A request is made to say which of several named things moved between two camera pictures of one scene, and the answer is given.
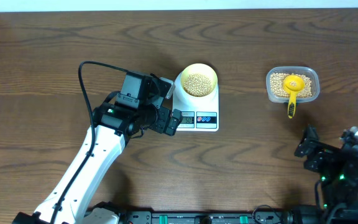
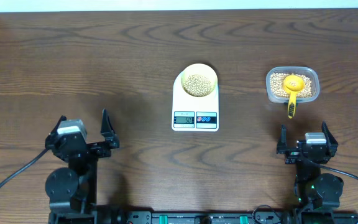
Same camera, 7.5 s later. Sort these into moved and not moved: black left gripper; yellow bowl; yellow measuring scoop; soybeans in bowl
Moved: black left gripper
Not moved: soybeans in bowl; yellow measuring scoop; yellow bowl
